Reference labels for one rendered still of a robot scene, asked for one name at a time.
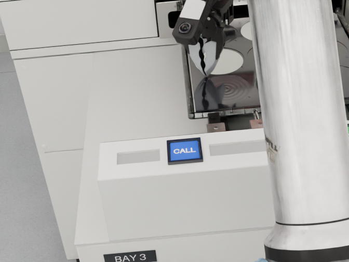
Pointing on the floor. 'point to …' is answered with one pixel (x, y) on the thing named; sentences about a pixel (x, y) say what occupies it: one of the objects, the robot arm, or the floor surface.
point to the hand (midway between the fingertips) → (204, 71)
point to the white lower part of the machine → (59, 127)
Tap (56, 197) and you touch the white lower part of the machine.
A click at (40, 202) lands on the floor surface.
